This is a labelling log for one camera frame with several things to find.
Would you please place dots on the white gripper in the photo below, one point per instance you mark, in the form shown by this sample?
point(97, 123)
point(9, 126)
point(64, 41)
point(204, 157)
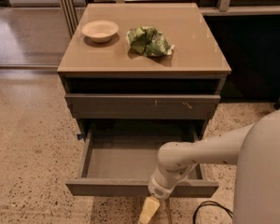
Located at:
point(158, 188)

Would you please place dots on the grey drawer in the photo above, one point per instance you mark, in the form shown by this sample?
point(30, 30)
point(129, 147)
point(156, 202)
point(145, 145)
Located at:
point(119, 161)
point(141, 106)

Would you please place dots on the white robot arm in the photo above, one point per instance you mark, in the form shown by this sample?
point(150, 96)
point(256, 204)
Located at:
point(253, 149)

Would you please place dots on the grey drawer cabinet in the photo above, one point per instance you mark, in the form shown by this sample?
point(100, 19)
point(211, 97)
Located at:
point(196, 67)

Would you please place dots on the crumpled green chip bag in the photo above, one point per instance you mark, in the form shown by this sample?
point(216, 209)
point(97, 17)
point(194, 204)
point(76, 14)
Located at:
point(149, 42)

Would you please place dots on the white bowl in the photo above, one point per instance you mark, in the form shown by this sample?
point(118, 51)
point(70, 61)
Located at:
point(100, 31)

